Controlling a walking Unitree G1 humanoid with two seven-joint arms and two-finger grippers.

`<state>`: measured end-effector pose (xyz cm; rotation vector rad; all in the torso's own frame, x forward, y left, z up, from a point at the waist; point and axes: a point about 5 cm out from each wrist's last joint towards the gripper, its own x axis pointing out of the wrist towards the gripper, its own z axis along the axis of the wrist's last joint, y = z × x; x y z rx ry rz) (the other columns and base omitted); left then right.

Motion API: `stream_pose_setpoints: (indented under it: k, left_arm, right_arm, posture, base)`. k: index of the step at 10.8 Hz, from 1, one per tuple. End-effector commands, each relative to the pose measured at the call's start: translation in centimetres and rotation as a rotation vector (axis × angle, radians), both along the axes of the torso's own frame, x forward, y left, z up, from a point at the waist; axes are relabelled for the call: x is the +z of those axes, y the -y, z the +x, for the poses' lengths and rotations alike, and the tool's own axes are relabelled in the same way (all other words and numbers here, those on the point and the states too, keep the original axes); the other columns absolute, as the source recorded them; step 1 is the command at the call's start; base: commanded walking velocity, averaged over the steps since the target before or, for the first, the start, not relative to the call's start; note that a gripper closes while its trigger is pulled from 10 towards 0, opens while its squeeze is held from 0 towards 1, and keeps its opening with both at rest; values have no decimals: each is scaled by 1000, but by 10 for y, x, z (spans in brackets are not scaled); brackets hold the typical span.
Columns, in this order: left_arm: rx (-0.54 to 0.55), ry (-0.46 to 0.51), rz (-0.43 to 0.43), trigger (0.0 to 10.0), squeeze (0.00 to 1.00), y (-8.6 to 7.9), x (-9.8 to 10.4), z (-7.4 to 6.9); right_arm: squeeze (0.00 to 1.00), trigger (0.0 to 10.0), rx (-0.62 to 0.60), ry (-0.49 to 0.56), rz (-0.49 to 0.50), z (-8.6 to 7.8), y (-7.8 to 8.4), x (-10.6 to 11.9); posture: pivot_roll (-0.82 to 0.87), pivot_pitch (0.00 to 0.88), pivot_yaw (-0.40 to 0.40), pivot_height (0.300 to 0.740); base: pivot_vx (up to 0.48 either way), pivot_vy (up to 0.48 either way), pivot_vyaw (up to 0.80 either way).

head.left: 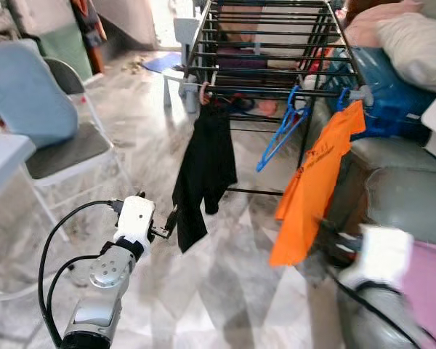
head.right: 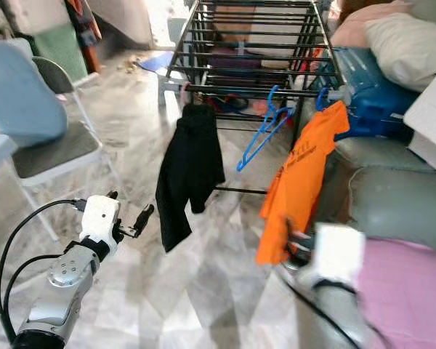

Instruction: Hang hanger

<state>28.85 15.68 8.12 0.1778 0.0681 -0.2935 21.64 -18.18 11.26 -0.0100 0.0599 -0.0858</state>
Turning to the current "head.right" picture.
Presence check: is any orange t-shirt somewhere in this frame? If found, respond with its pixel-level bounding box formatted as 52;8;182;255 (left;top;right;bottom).
256;100;351;265

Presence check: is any black garment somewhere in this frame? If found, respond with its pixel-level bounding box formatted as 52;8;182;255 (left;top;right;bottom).
155;103;227;253

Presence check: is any blue plastic hanger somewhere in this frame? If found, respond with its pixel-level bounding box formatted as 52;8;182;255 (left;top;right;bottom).
236;85;296;174
316;87;333;112

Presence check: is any white grey folding chair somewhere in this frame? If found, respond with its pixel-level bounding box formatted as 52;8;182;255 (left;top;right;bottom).
11;57;128;219

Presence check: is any grey green leather sofa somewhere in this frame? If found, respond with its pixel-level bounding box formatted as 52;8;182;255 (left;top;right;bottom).
302;109;436;349

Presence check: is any pink mat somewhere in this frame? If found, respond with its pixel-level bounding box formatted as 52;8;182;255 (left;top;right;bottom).
355;236;436;349

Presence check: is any blue grey chair cover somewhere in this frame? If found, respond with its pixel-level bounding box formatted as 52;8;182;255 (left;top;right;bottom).
0;38;66;148

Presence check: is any blue floor mat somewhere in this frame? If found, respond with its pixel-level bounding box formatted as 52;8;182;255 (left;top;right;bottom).
138;51;175;73

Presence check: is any green cloth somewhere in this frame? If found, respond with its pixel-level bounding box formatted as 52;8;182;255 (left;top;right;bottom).
33;22;89;81

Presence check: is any black metal drying rack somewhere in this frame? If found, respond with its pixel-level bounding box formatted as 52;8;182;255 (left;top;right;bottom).
163;0;355;196

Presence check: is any blue plastic storage box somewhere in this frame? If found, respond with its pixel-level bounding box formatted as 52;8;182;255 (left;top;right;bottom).
316;45;421;143

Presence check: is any pink blanket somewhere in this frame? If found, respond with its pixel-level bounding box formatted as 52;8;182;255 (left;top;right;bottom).
329;0;411;48

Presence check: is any beige pillow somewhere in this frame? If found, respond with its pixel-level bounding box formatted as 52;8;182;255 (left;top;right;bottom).
363;13;436;93

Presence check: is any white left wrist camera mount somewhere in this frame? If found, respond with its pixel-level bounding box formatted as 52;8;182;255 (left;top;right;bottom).
84;193;124;257

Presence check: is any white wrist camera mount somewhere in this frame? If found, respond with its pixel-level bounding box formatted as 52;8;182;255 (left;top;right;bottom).
311;222;366;289
84;193;124;257

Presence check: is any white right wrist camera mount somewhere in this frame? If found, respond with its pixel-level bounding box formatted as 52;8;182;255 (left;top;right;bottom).
311;222;366;289

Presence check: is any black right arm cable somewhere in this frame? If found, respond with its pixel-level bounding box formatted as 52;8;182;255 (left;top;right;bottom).
280;276;364;349

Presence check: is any short black left arm cable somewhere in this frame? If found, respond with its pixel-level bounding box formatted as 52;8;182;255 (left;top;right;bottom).
4;253;65;334

